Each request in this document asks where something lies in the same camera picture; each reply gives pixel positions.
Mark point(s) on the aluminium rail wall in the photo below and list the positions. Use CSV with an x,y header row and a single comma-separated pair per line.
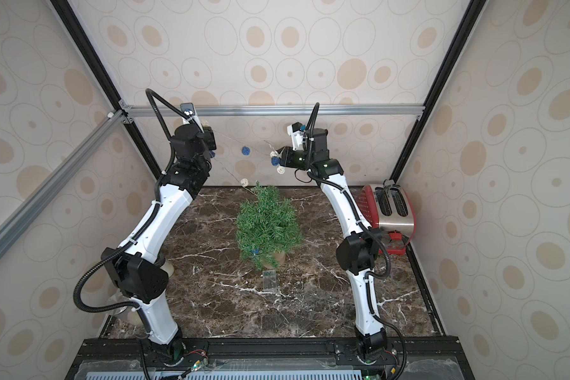
x,y
13,228
286,110

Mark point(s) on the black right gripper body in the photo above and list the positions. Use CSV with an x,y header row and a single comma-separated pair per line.
x,y
283,157

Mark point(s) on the aluminium rail back wall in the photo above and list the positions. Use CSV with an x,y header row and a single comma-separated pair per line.
x,y
286,110

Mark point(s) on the aluminium rail left wall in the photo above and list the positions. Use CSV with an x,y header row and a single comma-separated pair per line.
x,y
13,228

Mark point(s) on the red and steel toaster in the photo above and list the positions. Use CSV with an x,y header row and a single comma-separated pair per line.
x,y
387,207

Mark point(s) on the black corner frame post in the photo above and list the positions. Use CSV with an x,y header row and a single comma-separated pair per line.
x,y
74,29
462,34

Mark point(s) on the black corner frame post right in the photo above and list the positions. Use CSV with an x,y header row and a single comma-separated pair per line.
x,y
462,34

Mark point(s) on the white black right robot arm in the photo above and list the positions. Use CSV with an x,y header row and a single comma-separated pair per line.
x,y
361,245

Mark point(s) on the black corner frame post left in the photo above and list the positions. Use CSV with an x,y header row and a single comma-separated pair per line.
x,y
74,29

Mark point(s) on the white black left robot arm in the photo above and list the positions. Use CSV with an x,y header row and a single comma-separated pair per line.
x,y
138,272

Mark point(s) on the small green christmas tree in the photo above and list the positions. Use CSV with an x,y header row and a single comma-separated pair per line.
x,y
267,225

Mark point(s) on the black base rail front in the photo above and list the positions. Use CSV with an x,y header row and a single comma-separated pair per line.
x,y
270,358

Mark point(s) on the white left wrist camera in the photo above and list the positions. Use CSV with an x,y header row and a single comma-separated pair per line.
x,y
190,115

